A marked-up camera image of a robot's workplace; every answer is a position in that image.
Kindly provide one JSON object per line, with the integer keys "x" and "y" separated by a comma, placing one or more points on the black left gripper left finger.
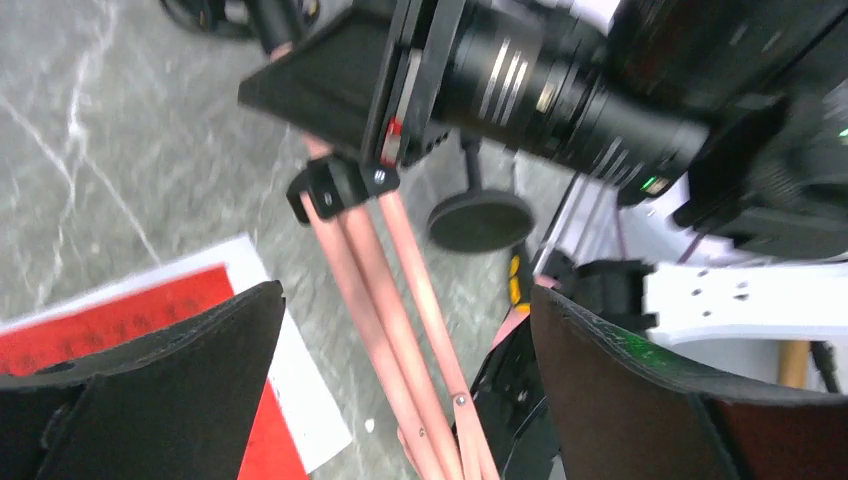
{"x": 139, "y": 391}

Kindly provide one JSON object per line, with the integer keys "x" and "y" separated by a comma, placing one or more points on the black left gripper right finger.
{"x": 626, "y": 408}

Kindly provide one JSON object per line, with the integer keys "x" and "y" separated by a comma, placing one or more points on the red sheet music booklet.
{"x": 132, "y": 351}

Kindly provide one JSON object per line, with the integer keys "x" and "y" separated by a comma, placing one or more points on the pink music stand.
{"x": 436, "y": 448}

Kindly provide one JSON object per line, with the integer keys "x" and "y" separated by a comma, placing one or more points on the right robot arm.
{"x": 722, "y": 115}

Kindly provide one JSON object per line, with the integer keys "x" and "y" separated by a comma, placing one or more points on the white sheet music paper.
{"x": 298, "y": 425}

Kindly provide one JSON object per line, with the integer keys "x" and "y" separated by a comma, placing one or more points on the green orange screwdriver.
{"x": 521, "y": 278}

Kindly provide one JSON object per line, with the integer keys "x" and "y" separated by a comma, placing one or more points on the black round disc stand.
{"x": 479, "y": 220}

